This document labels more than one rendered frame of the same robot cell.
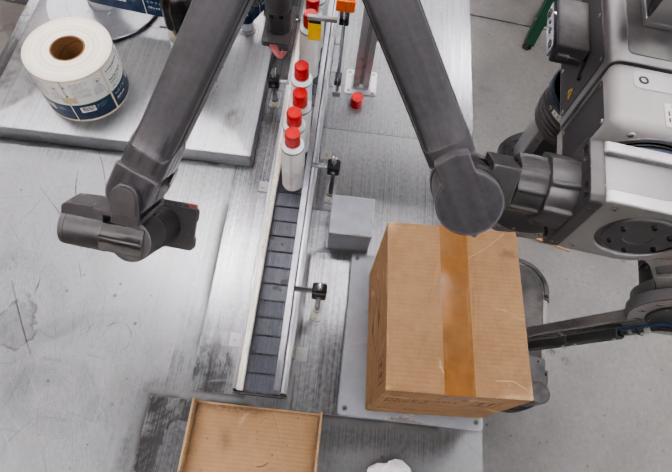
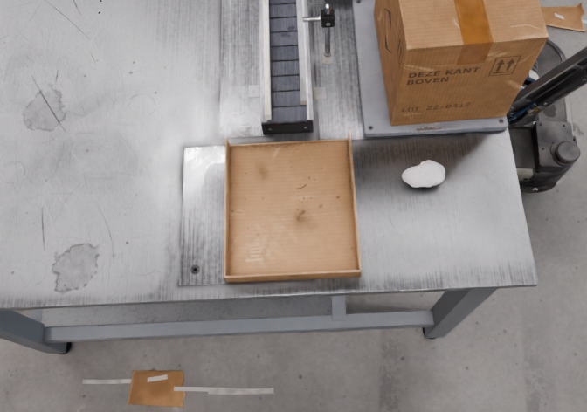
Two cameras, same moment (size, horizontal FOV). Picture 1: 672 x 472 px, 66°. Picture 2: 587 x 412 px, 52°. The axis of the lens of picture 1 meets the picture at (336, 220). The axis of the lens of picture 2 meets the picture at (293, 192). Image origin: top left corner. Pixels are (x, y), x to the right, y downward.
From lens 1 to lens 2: 0.47 m
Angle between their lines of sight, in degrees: 5
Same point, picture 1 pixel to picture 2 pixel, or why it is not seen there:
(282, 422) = (313, 150)
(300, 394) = (326, 126)
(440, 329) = not seen: outside the picture
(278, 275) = (284, 24)
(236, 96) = not seen: outside the picture
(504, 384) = (519, 28)
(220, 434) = (257, 168)
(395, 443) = (424, 152)
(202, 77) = not seen: outside the picture
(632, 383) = not seen: outside the picture
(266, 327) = (282, 68)
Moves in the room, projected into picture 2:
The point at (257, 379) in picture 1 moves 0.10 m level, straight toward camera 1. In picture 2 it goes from (282, 112) to (308, 147)
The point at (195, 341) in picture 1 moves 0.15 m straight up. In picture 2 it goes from (216, 98) to (203, 58)
